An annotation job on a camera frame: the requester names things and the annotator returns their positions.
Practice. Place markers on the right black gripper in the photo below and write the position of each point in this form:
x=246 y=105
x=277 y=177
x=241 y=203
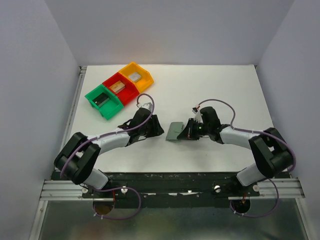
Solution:
x=188 y=133

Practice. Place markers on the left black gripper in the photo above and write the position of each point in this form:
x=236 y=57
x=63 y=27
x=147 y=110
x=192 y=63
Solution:
x=157 y=129

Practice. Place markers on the green card holder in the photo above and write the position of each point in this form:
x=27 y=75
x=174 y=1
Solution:
x=174 y=130

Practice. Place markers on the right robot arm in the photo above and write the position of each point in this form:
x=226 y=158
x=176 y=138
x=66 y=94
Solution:
x=270 y=152

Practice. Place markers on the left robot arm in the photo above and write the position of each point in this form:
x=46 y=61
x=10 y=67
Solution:
x=77 y=159

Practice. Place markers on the red plastic bin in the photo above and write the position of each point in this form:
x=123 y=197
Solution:
x=128 y=93

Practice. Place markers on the green plastic bin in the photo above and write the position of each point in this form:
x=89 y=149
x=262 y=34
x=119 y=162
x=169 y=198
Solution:
x=110 y=108

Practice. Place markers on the yellow plastic bin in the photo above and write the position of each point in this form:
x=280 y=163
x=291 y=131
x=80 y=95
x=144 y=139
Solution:
x=144 y=83

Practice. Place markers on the metal block in yellow bin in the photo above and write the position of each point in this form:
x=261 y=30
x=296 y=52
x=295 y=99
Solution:
x=134 y=77

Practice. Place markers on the metal block in red bin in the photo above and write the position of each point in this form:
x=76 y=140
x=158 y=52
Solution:
x=117 y=87

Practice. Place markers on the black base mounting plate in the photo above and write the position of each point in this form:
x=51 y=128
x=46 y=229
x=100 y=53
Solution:
x=168 y=190

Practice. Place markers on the metal block in green bin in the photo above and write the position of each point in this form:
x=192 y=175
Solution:
x=101 y=99

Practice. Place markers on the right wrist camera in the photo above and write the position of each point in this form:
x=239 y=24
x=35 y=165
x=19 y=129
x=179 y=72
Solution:
x=197 y=114

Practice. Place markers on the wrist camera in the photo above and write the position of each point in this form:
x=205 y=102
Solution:
x=148 y=106
x=197 y=114

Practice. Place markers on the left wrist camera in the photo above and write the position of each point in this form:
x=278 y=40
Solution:
x=148 y=106

